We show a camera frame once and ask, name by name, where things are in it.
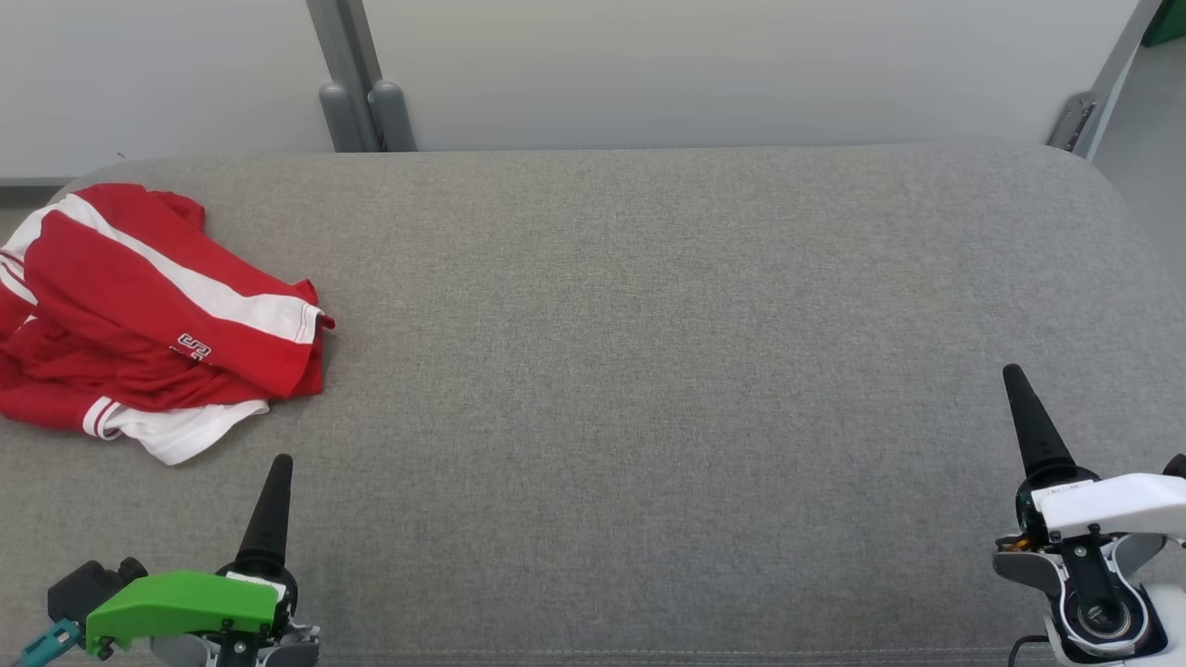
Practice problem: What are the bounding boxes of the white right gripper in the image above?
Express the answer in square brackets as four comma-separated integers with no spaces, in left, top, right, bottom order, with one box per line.
[1003,364,1186,547]

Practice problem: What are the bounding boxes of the grey metal partition post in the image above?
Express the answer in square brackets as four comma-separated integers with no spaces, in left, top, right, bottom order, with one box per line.
[306,0,383,152]

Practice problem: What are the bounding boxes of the teal left camera connector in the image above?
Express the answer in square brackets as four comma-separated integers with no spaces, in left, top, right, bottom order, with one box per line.
[14,619,84,667]

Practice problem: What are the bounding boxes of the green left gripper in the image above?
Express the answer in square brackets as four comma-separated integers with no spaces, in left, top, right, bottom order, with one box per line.
[85,453,299,661]

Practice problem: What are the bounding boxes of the grey slanted metal frame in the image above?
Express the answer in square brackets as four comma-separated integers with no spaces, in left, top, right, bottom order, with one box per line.
[1075,0,1164,158]

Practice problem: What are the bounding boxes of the metal hinge bracket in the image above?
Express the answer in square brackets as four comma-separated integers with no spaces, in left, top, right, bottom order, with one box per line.
[1047,91,1096,154]

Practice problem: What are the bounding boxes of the grey rounded post cap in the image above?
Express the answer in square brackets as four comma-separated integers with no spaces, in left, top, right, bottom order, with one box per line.
[369,80,418,152]
[320,83,360,154]

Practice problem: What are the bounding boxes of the red shorts with white stripes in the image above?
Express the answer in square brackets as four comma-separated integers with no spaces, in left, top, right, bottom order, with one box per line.
[0,182,335,401]

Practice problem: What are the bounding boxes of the red white basketball jersey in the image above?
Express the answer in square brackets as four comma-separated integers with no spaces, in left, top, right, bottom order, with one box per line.
[0,320,271,466]

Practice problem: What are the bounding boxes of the green object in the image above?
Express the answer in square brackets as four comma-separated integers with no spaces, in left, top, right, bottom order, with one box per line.
[1142,0,1186,47]

